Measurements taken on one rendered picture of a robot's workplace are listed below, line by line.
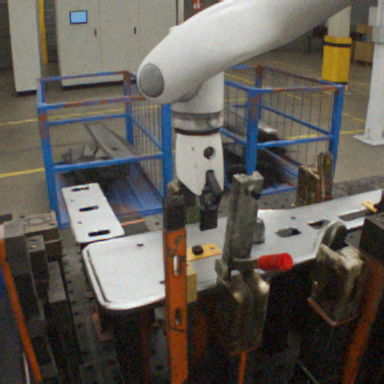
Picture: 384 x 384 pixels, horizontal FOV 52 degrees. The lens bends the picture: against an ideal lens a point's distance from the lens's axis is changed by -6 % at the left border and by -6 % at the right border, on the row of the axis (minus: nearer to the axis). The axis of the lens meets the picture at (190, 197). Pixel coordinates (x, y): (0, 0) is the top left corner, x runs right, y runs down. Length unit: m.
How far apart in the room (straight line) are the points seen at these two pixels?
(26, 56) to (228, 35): 7.92
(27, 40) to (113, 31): 1.69
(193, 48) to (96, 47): 8.01
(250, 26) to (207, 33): 0.06
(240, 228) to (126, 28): 8.14
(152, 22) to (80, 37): 1.49
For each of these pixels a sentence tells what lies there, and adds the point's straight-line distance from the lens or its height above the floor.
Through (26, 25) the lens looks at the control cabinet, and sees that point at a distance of 8.36.
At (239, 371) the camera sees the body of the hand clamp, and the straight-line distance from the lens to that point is 0.73.
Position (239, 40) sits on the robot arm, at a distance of 0.53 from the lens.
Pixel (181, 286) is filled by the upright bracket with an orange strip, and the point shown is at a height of 1.06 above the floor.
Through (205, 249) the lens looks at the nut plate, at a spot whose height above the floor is 1.00.
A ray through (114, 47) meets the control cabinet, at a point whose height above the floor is 0.78.
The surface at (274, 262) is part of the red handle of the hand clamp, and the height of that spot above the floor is 1.14.
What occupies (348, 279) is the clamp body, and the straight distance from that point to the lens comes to 0.67.
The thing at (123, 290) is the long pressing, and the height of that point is 1.00.
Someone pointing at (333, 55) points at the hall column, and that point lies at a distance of 8.22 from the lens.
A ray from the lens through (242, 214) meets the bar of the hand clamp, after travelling 0.56.
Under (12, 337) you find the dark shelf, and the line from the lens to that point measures 0.60.
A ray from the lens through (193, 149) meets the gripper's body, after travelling 0.65.
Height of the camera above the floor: 1.42
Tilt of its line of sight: 25 degrees down
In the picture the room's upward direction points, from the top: straight up
